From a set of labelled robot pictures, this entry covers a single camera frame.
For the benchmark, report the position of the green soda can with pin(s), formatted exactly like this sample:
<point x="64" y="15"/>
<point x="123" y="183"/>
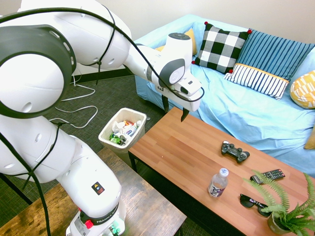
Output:
<point x="114" y="138"/>

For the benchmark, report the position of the discarded bottle with blue label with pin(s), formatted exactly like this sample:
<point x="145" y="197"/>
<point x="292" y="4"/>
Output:
<point x="132" y="129"/>

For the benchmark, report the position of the black game controller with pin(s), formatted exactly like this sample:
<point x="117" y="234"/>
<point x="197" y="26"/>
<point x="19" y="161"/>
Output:
<point x="233" y="151"/>

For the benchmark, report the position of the light blue covered sofa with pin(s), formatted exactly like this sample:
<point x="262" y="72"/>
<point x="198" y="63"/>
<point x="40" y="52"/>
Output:
<point x="236" y="113"/>

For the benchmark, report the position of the black sunglasses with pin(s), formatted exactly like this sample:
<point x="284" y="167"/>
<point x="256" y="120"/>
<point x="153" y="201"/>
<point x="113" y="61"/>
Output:
<point x="248" y="201"/>

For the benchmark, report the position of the black TV remote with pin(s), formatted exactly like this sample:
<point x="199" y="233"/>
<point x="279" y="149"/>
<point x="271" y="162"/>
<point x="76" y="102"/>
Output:
<point x="270" y="175"/>

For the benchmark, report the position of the black white checkered pillow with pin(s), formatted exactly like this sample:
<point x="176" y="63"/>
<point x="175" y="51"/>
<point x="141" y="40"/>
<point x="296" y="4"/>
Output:
<point x="219" y="49"/>

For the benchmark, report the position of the reddish wooden coffee table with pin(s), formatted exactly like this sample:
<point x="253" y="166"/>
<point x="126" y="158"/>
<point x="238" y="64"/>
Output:
<point x="187" y="157"/>

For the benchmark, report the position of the clear bottle with purple label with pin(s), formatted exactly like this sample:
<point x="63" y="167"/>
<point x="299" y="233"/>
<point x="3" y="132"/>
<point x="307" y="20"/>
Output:
<point x="217" y="184"/>

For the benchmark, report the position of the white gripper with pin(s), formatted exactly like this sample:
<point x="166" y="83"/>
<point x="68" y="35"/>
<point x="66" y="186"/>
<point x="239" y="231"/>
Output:
<point x="192" y="103"/>

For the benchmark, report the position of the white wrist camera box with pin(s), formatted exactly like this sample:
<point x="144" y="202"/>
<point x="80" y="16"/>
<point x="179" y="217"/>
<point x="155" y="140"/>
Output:
<point x="189" y="86"/>

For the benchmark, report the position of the blue striped pillow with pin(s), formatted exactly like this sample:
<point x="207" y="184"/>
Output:
<point x="268" y="61"/>

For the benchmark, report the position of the red snack wrapper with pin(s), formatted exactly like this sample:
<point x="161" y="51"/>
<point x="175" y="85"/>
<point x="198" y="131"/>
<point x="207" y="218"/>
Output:
<point x="128" y="123"/>

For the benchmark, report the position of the dark rustic wooden table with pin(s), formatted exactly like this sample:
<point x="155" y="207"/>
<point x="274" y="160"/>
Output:
<point x="142" y="211"/>

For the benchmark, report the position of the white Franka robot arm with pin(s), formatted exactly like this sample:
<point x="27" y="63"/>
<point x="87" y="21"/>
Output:
<point x="37" y="73"/>

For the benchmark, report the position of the white trash bin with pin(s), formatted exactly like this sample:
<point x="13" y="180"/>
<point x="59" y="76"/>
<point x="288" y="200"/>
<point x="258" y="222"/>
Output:
<point x="108" y="137"/>

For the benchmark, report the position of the crumpled white paper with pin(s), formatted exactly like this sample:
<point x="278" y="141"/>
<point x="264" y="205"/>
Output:
<point x="119" y="126"/>

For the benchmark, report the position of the potted green fern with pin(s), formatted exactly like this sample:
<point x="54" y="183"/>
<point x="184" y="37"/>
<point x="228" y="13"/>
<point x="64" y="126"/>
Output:
<point x="285" y="214"/>

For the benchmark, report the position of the mustard yellow pillow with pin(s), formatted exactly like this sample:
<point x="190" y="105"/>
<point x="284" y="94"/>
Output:
<point x="193" y="40"/>
<point x="311" y="140"/>

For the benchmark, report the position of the yellow white patterned bolster pillow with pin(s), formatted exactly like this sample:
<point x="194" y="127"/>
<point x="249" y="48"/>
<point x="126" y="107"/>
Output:
<point x="304" y="89"/>

